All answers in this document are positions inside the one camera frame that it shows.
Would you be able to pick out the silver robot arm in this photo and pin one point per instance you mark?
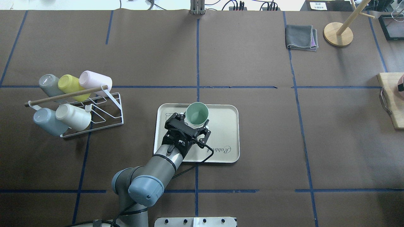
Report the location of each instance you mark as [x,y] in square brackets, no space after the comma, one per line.
[139,188]

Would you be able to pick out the mint green cup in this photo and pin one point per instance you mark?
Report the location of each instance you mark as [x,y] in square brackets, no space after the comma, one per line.
[197,113]

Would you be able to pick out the aluminium frame post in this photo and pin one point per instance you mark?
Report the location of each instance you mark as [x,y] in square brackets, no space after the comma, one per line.
[197,7]

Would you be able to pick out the cream rabbit tray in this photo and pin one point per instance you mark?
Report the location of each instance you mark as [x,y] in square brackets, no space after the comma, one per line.
[223,124]

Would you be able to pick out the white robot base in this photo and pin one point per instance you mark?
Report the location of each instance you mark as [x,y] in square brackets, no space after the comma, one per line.
[196,222]

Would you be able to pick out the yellow cup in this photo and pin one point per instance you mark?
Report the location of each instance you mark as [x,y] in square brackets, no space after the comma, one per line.
[69,84]

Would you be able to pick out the grey cup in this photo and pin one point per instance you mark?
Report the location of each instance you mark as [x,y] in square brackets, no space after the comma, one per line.
[49,84]

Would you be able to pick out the wooden mug tree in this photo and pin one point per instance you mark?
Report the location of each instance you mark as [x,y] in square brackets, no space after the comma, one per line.
[339,34]

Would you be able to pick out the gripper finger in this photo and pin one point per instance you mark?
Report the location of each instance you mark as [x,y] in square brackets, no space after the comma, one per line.
[176,121]
[203,130]

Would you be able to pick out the bamboo cutting board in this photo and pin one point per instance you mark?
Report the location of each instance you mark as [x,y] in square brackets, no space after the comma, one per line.
[390,99]

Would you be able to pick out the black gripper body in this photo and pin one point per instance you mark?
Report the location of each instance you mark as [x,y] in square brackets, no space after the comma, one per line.
[170,121]

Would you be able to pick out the black box with label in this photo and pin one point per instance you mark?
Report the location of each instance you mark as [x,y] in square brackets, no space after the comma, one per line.
[315,5]

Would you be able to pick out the grey folded cloth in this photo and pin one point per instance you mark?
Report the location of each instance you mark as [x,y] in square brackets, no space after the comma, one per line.
[301,37]

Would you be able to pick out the black metal tray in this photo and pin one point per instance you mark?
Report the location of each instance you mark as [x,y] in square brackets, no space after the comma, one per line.
[393,30]

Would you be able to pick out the blue cup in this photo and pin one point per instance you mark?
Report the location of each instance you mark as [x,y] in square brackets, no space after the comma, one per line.
[46,119]

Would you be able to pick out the pink cup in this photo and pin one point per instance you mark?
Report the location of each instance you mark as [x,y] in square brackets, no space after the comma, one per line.
[89,80]

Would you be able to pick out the beige cup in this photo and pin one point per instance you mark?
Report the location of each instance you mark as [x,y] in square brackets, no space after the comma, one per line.
[75,117]

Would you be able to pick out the white wire cup rack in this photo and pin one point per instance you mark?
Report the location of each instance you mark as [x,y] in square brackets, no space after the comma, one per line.
[106,111]

